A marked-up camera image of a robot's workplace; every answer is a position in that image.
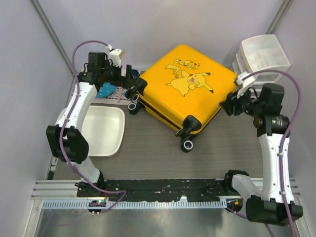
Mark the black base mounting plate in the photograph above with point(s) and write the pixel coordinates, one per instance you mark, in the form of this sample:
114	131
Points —
160	190

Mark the pink handled knife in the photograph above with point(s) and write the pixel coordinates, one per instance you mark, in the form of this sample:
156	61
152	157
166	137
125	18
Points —
120	94

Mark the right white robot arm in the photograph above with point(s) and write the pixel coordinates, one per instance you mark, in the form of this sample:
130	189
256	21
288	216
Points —
274	203

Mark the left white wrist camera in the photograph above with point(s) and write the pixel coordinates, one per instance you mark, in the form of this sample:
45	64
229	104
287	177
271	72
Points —
115	53

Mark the white square tray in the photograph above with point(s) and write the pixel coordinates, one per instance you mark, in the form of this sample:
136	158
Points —
102	127

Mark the white plastic drawer organizer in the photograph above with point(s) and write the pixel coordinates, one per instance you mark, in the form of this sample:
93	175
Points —
260	52

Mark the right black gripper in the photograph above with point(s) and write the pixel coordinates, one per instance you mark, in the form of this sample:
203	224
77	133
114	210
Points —
228	105

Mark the blue polka dot plate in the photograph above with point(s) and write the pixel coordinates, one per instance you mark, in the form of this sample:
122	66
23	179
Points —
106	90

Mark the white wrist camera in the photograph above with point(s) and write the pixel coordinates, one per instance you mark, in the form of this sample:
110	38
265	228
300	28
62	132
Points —
115	53
244	81

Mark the yellow Pikachu hard suitcase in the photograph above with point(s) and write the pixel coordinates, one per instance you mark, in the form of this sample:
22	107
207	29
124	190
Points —
184	90

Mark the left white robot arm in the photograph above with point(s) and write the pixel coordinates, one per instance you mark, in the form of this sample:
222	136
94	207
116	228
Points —
65	138

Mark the white slotted cable duct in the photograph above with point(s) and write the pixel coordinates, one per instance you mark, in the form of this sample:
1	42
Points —
99	204

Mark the dark blue ceramic cup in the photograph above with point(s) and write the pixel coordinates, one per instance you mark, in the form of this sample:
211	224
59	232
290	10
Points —
135	73

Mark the patterned white placemat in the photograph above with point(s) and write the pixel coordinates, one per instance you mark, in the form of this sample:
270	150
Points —
115	96

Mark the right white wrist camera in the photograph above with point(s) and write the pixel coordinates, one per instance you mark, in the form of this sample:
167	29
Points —
244	81

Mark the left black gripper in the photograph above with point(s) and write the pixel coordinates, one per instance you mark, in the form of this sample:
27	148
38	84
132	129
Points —
129	81

